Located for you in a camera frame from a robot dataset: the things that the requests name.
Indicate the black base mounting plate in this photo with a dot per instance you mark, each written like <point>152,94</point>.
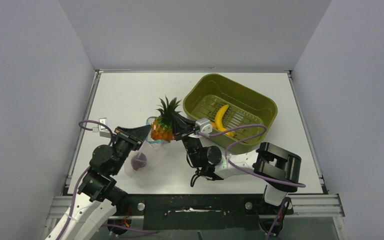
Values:
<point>195,211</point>

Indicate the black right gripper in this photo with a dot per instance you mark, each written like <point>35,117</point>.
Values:
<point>184,126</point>

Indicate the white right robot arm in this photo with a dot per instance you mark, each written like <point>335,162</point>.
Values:
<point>277,166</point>

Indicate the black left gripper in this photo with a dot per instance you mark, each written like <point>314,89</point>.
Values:
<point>135,136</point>

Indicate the purple red onion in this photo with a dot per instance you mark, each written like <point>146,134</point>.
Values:
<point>138,161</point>

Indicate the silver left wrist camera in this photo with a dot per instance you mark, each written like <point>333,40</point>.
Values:
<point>103,128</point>

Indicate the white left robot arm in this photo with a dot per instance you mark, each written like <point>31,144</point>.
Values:
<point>96,196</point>

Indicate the yellow toy banana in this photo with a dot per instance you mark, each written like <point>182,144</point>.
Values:
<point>218,120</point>

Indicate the olive green plastic basket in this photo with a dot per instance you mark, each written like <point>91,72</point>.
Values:
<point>246,106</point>

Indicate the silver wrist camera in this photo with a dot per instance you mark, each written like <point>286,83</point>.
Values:
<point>204,126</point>
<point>103,128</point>

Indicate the orange toy pineapple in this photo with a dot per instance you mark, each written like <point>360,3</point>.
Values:
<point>161,127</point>

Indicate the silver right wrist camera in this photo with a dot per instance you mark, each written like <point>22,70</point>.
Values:
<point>204,126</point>

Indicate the clear zip top bag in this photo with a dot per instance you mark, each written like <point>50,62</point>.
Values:
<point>154,151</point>

